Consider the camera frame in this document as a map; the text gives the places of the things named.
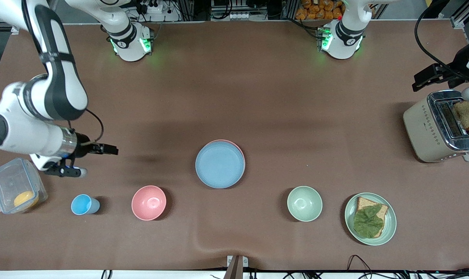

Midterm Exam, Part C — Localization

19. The beige chrome toaster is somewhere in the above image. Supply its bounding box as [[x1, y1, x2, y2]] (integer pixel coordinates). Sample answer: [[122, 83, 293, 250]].
[[403, 90, 469, 163]]

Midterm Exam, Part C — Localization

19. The blue shallow plate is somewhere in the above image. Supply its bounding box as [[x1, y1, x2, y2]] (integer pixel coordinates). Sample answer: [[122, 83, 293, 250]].
[[195, 141, 245, 189]]

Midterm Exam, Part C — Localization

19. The white power strip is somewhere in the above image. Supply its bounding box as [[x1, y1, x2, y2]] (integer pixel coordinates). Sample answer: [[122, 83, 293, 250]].
[[140, 0, 169, 14]]

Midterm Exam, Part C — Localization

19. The brown bread slice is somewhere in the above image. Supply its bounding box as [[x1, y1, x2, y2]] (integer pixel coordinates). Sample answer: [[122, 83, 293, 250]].
[[355, 196, 389, 238]]

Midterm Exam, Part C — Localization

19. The pink shallow plate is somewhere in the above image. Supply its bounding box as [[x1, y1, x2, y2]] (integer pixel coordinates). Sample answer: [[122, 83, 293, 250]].
[[209, 139, 246, 175]]

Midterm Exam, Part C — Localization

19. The green lettuce leaf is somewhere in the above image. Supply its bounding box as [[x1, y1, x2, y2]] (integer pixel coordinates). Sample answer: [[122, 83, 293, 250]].
[[353, 204, 385, 238]]

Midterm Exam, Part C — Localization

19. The yellow lemon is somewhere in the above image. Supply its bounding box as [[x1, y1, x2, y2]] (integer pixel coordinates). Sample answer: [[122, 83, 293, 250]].
[[14, 191, 39, 209]]

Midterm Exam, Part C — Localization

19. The green bowl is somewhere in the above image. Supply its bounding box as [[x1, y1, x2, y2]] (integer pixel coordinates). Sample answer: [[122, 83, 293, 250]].
[[287, 186, 323, 222]]

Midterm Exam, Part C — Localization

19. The aluminium frame rail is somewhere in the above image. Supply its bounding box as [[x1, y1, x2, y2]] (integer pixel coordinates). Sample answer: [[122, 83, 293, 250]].
[[450, 0, 469, 29]]

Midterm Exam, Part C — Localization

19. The blue cup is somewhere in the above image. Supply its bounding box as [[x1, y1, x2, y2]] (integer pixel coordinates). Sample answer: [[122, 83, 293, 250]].
[[71, 194, 100, 215]]

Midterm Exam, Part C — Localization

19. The black looped floor cable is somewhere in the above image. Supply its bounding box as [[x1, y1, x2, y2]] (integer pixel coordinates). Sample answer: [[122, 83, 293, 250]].
[[347, 255, 379, 279]]

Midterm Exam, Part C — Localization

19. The green plate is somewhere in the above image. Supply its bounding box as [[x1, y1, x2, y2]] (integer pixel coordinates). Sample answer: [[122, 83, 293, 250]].
[[345, 193, 397, 246]]

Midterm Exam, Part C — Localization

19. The clear container blue rim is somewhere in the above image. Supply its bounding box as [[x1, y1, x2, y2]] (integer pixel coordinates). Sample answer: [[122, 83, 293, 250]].
[[0, 157, 48, 214]]

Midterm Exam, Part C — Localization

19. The metal table clamp bracket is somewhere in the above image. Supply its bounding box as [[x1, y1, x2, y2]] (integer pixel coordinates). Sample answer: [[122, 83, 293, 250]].
[[227, 255, 249, 279]]

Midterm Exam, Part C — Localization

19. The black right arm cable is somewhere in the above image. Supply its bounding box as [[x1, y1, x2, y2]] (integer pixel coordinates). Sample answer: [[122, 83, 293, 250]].
[[85, 109, 104, 145]]

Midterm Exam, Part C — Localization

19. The pink bowl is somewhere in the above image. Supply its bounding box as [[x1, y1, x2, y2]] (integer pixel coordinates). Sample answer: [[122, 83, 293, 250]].
[[131, 185, 167, 221]]

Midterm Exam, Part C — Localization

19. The brown toast slice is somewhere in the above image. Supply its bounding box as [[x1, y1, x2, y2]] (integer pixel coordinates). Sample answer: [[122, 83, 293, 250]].
[[452, 100, 469, 131]]

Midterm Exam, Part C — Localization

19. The bag of orange buns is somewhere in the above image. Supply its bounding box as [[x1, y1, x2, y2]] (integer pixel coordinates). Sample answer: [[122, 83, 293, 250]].
[[295, 0, 345, 21]]

